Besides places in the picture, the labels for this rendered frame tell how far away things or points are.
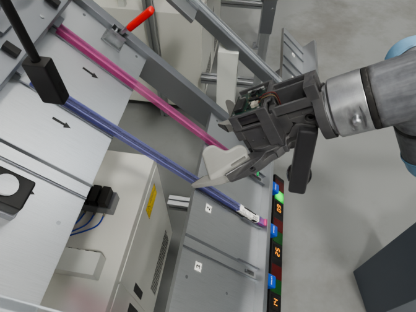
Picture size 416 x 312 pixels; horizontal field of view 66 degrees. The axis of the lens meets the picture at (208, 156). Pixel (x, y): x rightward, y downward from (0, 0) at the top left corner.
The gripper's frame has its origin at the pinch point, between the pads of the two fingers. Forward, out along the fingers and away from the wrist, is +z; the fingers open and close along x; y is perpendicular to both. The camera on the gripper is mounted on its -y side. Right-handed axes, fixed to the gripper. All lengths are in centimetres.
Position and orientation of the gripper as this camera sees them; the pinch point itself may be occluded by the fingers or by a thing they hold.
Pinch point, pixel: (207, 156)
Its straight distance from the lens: 51.5
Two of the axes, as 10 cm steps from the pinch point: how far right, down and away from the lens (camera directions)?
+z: -8.2, 2.1, 5.3
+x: -2.8, 6.5, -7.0
